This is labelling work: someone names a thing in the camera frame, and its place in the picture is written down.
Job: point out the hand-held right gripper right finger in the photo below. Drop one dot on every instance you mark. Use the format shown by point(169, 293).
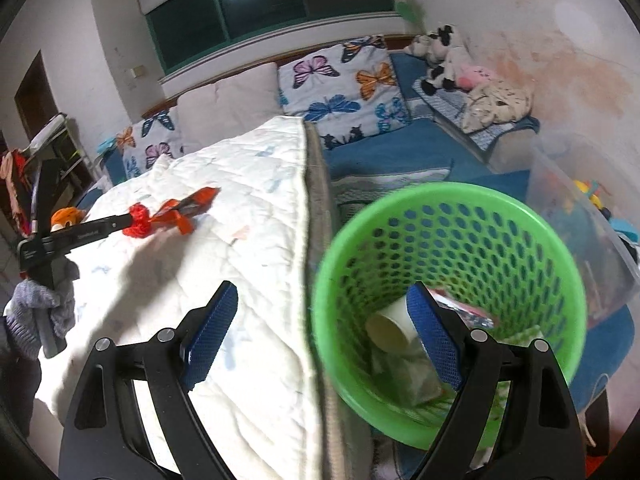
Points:
point(432, 335)

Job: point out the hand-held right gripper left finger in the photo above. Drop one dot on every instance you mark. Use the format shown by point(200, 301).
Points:
point(212, 335)

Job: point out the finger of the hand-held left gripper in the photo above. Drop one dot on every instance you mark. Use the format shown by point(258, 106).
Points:
point(100, 229)

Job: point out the red mesh ball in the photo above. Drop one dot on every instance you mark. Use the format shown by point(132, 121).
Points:
point(137, 222)

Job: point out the clear plastic cup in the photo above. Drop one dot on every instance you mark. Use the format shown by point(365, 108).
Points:
point(407, 375)

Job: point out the green plastic basket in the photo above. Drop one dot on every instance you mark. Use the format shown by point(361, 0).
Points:
point(450, 220)

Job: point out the person's left forearm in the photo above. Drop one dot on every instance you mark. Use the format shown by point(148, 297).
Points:
point(17, 395)

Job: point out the person's left hand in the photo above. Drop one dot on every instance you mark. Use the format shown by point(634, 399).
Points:
point(27, 310)

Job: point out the red printed wrapper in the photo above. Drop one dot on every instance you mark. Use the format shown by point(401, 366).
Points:
point(465, 310)

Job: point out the white paper cup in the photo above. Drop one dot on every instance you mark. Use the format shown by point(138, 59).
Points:
point(390, 325)

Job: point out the red hanging clothes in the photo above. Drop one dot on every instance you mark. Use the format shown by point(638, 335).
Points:
point(12, 185)

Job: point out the orange snack wrapper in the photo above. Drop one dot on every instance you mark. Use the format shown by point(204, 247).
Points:
point(187, 205)

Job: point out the metal rack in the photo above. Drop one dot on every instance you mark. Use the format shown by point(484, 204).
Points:
point(65, 145)

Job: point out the small butterfly print pillow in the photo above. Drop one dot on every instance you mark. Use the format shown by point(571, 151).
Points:
point(150, 145)

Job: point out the white quilted mattress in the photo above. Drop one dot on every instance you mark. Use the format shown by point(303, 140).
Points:
point(225, 200)

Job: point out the dark wooden door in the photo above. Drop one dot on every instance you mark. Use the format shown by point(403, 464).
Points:
point(35, 90)

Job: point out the grey striped cloth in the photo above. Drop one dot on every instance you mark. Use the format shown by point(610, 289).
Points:
point(380, 185)

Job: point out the beige pillow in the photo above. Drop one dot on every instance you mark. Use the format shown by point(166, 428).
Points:
point(225, 110)

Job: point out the blue bed sheet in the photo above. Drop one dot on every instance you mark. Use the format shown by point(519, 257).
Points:
point(400, 150)

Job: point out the clear plastic storage box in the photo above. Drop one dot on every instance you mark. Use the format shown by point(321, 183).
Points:
point(565, 200)

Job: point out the blue patterned folded blanket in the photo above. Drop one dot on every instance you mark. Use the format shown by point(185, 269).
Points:
point(505, 132)

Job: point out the spotted plush toy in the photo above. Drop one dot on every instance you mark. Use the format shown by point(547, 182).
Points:
point(495, 105)

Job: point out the pink plush toy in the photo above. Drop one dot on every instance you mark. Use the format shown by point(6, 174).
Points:
point(475, 77)

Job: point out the large butterfly print pillow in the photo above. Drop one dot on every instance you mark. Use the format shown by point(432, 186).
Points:
point(340, 85)

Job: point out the green framed window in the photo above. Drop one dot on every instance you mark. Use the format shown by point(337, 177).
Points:
point(260, 5)

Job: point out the black white cow plush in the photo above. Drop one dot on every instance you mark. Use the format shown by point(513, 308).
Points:
point(450, 55)

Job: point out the grey white plush toy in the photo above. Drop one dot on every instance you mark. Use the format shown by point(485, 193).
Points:
point(417, 45)

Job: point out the wall light switch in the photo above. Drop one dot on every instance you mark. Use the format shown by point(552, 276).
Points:
point(138, 72)

